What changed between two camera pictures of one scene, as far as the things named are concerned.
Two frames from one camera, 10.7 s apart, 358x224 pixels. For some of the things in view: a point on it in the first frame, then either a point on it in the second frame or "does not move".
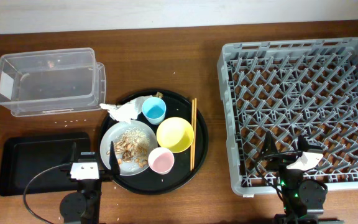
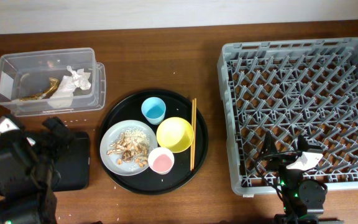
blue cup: (154, 108) does not move
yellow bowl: (175, 134) does not move
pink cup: (161, 160) does not move
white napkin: (127, 111) -> (63, 96)
